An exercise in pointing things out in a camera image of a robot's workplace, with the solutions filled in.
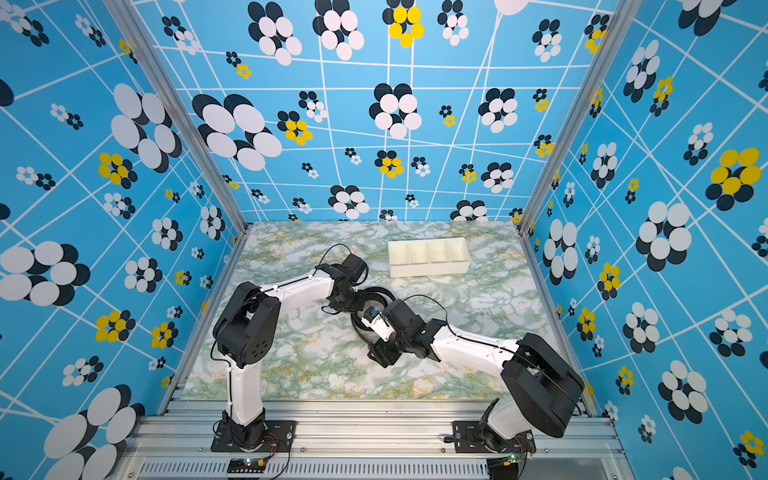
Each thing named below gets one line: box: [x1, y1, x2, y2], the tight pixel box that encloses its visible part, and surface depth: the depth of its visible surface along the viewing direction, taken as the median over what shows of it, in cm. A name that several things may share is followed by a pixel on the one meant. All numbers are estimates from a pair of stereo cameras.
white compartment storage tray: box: [387, 237, 471, 278], surface depth 111 cm
